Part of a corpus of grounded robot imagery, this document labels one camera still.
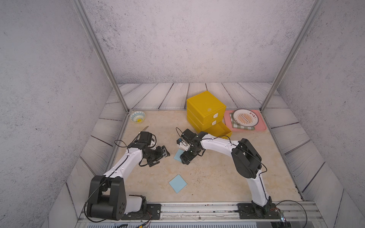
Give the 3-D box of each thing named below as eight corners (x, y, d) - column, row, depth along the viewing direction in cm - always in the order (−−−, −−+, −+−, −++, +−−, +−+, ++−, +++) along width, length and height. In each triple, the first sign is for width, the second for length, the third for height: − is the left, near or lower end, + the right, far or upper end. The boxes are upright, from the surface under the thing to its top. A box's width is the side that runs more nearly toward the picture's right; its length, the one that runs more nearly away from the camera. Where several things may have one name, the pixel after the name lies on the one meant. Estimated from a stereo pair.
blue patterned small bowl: (128, 120, 116) (127, 117, 113) (136, 112, 122) (134, 109, 119) (140, 124, 113) (139, 121, 110) (147, 116, 119) (146, 112, 116)
